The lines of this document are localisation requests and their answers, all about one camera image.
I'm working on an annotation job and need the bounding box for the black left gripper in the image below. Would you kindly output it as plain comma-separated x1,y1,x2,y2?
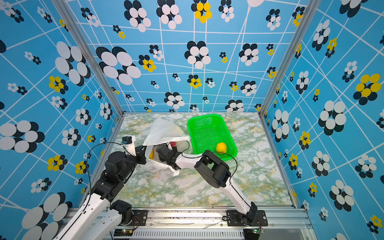
118,143,147,183

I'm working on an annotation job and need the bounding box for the white plastic bag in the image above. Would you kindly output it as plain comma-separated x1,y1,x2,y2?
143,119,191,176

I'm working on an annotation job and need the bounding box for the wrinkled yellow toy fruit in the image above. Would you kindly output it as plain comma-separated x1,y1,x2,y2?
216,142,228,154

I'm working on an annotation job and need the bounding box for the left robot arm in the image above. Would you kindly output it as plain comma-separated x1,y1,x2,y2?
54,144,147,240

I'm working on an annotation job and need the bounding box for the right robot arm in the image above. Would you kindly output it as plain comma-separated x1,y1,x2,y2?
156,144,258,226

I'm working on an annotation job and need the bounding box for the yellow toy mango left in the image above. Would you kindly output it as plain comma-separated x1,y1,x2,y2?
149,150,155,160

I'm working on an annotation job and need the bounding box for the green plastic basket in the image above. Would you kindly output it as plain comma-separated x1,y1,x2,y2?
187,114,238,161

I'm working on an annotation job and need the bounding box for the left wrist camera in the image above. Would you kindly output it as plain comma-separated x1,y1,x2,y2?
122,136,136,157

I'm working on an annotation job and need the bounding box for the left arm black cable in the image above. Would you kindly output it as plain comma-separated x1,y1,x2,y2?
85,141,124,208

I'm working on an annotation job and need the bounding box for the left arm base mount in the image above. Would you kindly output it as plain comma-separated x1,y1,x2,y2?
120,210,149,227

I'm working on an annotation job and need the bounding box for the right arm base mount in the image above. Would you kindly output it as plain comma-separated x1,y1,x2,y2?
225,210,269,227

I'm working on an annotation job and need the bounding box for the left aluminium frame post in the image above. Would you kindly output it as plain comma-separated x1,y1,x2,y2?
53,1,124,118

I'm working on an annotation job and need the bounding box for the aluminium frame post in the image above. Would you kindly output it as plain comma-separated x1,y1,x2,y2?
260,0,321,117
53,1,124,118

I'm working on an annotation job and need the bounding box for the front aluminium rail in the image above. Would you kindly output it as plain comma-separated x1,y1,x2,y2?
103,206,317,240

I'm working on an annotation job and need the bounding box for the right aluminium frame post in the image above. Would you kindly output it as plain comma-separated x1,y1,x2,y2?
260,0,321,117

